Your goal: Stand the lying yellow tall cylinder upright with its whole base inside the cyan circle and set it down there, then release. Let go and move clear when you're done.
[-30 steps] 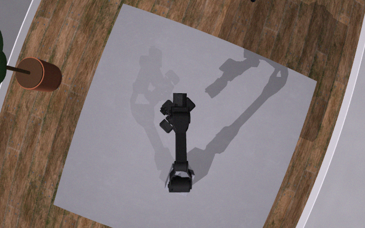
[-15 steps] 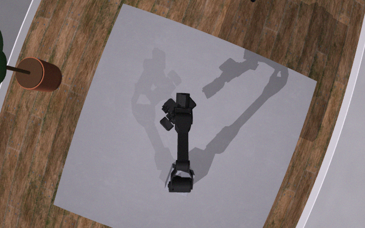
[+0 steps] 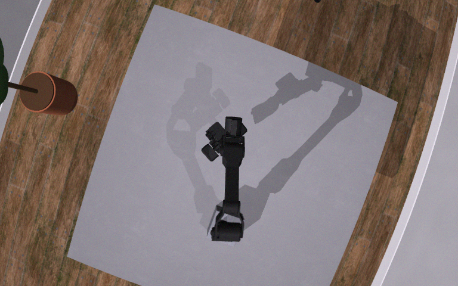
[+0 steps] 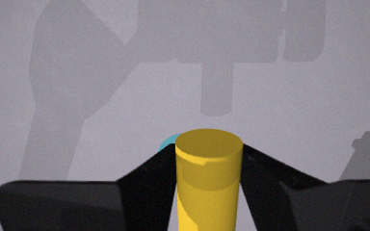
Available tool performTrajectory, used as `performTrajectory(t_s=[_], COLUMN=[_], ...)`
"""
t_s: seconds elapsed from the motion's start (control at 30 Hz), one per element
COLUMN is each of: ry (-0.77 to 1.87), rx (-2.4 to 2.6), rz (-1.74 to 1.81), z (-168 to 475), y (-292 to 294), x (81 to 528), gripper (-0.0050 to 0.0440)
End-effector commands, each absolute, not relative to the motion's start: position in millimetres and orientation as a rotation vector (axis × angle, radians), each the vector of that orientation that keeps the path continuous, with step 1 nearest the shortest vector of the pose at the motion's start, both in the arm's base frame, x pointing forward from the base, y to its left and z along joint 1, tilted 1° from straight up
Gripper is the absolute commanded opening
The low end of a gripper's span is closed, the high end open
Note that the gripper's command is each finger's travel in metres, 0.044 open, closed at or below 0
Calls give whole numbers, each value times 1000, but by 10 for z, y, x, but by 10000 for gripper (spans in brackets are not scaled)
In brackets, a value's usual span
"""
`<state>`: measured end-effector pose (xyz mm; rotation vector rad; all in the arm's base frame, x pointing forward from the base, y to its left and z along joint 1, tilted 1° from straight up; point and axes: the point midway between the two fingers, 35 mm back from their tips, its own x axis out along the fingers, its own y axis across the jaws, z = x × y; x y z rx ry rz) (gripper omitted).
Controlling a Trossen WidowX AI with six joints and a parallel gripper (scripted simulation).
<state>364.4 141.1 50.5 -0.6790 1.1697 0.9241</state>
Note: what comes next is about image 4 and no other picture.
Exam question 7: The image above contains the cyan circle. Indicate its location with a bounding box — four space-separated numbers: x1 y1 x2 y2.
157 134 181 153

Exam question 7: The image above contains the yellow cylinder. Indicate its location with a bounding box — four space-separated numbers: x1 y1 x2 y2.
175 129 243 231

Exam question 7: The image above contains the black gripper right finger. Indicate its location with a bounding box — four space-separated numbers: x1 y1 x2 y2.
240 144 370 231

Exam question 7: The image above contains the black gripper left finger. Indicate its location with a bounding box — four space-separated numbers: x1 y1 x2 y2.
0 143 176 231

